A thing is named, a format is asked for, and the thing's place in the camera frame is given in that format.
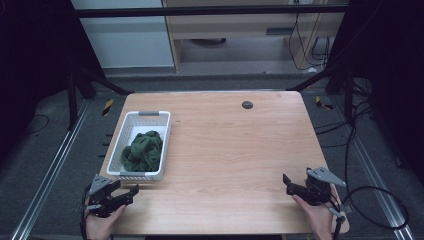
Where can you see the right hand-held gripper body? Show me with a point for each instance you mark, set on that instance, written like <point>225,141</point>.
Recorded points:
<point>319,188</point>

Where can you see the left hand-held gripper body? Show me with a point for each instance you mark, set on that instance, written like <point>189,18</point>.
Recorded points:
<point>101,192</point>

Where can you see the person's right hand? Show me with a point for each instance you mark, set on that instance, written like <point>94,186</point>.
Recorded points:
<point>318,220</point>

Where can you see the person's left hand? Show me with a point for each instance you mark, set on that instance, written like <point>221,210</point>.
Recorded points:
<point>101,228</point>

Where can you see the dark green cloth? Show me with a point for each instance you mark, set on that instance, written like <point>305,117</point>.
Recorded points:
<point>143,153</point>

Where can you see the white plastic basket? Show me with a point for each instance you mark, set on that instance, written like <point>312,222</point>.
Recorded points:
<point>131,128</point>

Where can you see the yellow black floor tape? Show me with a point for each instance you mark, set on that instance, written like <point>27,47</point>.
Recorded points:
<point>107,107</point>
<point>320,102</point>

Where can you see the round grey table grommet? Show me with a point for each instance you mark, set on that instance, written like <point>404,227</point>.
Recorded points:
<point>247,105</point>

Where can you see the black metal stand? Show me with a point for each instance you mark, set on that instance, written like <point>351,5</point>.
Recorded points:
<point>348,96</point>
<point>72,100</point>

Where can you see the dark curtain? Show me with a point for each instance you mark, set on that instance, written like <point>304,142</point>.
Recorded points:
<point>393,66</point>
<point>33,66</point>

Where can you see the white cabinet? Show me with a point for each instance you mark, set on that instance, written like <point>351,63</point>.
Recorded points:
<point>126,43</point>

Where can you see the light wooden desk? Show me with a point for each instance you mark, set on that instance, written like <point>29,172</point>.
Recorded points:
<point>240,25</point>

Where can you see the black horizontal bar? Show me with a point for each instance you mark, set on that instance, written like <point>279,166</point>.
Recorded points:
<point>200,11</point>

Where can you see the metal floor rail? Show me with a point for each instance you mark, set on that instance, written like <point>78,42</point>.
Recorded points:
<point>376,180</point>
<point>50,170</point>

